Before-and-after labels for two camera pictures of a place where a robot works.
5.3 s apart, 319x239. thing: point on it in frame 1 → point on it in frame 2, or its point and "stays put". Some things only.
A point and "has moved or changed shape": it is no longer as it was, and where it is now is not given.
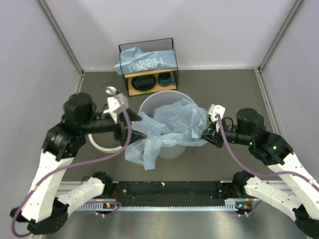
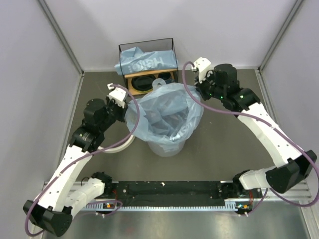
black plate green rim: (143, 83) stays put
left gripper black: (118, 131) → (122, 111)
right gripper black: (212, 136) → (200, 86)
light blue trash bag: (178, 124) has moved or changed shape
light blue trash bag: (133, 59) stays put
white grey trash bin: (163, 98) → (158, 150)
